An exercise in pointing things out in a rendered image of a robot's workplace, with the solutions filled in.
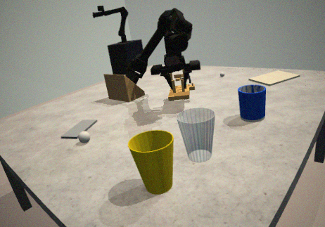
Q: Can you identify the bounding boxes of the olive yellow cup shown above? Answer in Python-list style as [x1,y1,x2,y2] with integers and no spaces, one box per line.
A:
[128,130,174,195]

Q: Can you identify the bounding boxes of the white ball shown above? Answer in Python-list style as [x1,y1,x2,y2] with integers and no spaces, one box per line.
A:
[78,131,91,143]

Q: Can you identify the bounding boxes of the blue cup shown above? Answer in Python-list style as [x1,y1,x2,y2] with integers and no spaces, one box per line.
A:
[238,85,266,122]

